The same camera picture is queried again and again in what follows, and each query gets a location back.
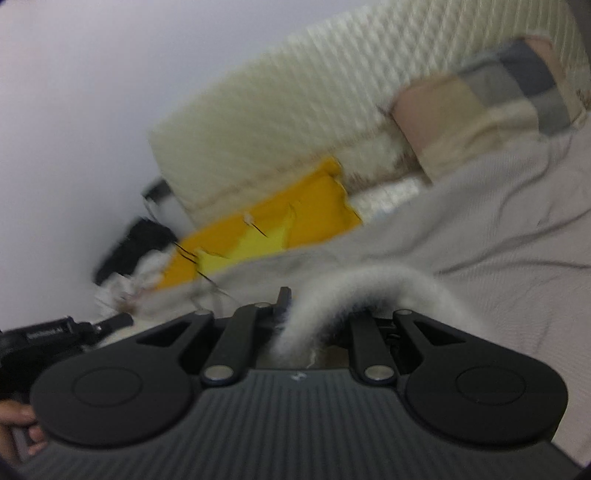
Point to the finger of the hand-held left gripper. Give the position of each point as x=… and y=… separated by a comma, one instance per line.
x=113, y=323

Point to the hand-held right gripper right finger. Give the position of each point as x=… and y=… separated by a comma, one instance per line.
x=364, y=337

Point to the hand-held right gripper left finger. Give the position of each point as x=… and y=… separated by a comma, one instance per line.
x=282, y=302

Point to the pile of white clothes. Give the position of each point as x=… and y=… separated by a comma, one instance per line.
x=147, y=272

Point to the person's left hand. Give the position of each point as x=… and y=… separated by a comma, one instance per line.
x=18, y=413

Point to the black cloth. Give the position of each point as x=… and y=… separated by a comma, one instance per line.
x=134, y=244

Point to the yellow pillow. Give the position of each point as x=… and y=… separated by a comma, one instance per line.
x=304, y=217

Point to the black metal chair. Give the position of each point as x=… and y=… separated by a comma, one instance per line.
x=157, y=190

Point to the grey duvet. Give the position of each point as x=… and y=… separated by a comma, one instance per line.
x=508, y=230

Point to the cream quilted headboard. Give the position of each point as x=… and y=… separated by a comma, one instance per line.
x=323, y=92

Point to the patchwork pillow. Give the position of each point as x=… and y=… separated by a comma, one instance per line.
x=461, y=110

